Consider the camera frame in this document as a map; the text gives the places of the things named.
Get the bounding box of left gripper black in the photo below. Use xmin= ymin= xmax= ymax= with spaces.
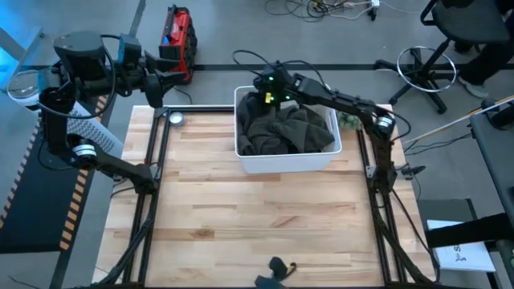
xmin=134 ymin=50 xmax=188 ymax=109

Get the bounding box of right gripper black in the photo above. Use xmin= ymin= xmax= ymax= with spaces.
xmin=253 ymin=63 xmax=300 ymax=109

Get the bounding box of olive green garment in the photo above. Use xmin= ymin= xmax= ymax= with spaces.
xmin=236 ymin=91 xmax=336 ymax=157

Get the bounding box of white plastic bin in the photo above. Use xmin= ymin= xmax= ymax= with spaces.
xmin=233 ymin=84 xmax=344 ymax=175

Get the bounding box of red and black toolbox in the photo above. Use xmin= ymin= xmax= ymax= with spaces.
xmin=157 ymin=4 xmax=198 ymax=86

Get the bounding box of small green artificial plant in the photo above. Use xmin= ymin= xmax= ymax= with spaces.
xmin=336 ymin=110 xmax=365 ymax=132

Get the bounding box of white tower air purifier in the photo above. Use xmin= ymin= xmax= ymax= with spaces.
xmin=6 ymin=69 xmax=125 ymax=161

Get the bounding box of blue lit glass panel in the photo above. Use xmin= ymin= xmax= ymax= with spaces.
xmin=0 ymin=15 xmax=46 ymax=90

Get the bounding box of long pale rod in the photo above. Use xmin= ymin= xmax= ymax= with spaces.
xmin=402 ymin=94 xmax=514 ymax=146

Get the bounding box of small black device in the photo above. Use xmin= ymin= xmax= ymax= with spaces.
xmin=254 ymin=256 xmax=299 ymax=289

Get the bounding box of black mat with orange stripes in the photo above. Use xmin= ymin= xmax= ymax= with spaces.
xmin=0 ymin=71 xmax=117 ymax=254

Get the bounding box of person's shoe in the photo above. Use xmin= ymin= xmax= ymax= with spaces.
xmin=456 ymin=75 xmax=491 ymax=100

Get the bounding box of black office chair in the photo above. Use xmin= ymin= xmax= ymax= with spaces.
xmin=372 ymin=0 xmax=512 ymax=116

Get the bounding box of dark grey box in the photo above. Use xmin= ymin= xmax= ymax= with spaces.
xmin=416 ymin=198 xmax=477 ymax=226

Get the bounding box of person's leg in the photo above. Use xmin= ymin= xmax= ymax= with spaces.
xmin=453 ymin=0 xmax=514 ymax=88

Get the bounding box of black device on side table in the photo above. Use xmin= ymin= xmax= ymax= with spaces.
xmin=480 ymin=97 xmax=514 ymax=130

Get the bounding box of black flat bar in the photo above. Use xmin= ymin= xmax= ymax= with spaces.
xmin=424 ymin=212 xmax=514 ymax=249

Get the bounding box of white paper sheet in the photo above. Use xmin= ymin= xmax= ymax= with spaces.
xmin=426 ymin=219 xmax=497 ymax=273

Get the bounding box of black toolbox cable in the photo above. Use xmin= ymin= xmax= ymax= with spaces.
xmin=174 ymin=85 xmax=194 ymax=105

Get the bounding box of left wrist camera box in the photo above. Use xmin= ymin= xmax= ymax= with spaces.
xmin=117 ymin=34 xmax=142 ymax=66

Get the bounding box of black aluminium table frame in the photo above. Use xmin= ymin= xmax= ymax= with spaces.
xmin=94 ymin=104 xmax=439 ymax=289

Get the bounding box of floor cable bundle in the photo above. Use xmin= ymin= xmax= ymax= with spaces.
xmin=263 ymin=0 xmax=381 ymax=22

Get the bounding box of black side cable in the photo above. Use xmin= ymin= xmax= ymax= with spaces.
xmin=403 ymin=132 xmax=473 ymax=157

